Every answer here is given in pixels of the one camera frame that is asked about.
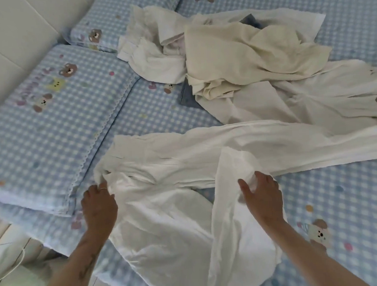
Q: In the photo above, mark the person's left hand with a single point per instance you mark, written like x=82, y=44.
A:
x=99, y=209

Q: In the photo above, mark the person's right hand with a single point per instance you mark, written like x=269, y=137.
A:
x=267, y=200

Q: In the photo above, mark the person's left fingers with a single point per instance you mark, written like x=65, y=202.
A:
x=98, y=187

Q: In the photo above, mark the person's right thumb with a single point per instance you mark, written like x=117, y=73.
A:
x=246, y=192

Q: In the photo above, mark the white long thin garment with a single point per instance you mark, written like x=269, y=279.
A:
x=168, y=230

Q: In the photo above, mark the person's left forearm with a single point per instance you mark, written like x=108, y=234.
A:
x=75, y=267

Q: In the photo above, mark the person's right forearm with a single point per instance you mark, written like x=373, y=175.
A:
x=311, y=254

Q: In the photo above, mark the large blue checkered bear pillow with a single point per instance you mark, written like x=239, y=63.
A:
x=49, y=139

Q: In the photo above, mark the blue checkered bear bed sheet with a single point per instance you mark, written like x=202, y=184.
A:
x=337, y=222

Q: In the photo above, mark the blue denim garment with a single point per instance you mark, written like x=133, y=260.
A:
x=187, y=95

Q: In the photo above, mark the white buttoned shirt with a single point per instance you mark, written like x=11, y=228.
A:
x=331, y=92

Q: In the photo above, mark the cream crumpled garment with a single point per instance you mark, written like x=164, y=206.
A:
x=243, y=53

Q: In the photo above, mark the white crumpled garment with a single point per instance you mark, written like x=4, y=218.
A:
x=152, y=54

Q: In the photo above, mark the small blue checkered bear pillow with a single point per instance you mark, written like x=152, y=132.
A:
x=112, y=12

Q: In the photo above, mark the cream padded headboard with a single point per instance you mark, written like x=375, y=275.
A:
x=12, y=33

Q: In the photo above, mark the white thin cloth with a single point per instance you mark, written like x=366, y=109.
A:
x=298, y=18

